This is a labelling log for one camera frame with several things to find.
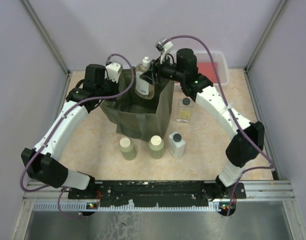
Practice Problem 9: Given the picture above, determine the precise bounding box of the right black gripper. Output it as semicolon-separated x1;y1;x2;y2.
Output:
140;52;185;86

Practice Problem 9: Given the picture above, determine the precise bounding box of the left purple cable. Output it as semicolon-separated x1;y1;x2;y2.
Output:
19;53;136;220

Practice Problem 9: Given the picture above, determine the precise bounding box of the amber bottle white cap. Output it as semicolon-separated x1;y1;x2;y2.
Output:
135;56;154;100

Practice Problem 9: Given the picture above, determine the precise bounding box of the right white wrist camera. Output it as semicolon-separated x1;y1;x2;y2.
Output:
155;38;173;63

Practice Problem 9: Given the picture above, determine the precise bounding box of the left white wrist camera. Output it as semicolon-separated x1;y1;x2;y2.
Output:
106;62;123;83

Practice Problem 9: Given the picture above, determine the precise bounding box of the white plastic basket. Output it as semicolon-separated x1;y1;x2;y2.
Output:
194;51;229;86

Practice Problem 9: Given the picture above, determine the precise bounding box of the purple cable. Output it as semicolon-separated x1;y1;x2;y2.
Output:
19;53;136;220
165;35;276;216

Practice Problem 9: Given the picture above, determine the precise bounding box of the red folded cloth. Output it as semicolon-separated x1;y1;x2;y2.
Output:
197;62;217;83

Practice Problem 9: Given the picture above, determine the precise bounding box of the green canvas bag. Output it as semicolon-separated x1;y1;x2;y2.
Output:
100;79;174;142

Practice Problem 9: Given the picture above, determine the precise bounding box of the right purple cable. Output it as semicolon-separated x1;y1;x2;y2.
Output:
165;35;276;216

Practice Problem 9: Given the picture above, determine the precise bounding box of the clear square bottle black cap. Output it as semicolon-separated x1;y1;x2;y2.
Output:
176;97;194;123

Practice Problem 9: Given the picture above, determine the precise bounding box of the white square bottle black cap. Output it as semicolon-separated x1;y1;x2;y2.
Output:
168;131;186;159

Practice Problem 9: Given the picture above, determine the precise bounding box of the right green bottle beige cap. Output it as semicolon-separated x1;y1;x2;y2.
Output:
149;135;164;160

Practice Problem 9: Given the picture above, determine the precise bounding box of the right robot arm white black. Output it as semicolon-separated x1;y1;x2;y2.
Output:
137;48;264;198

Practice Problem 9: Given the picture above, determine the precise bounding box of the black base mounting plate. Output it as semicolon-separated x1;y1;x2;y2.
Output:
68;180;233;207

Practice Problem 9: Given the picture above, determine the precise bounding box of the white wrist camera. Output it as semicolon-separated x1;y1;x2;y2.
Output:
106;62;123;83
155;38;173;63

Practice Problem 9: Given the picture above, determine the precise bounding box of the aluminium front rail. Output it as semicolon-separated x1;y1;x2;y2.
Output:
23;180;294;216

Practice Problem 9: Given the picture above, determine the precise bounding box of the green bottle beige cap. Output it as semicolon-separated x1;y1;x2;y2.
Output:
149;135;164;160
119;137;137;161

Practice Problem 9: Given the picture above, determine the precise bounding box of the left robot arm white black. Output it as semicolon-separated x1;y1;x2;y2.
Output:
21;62;123;199

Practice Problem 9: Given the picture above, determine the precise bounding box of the left green bottle beige cap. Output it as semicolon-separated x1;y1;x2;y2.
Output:
119;137;137;161

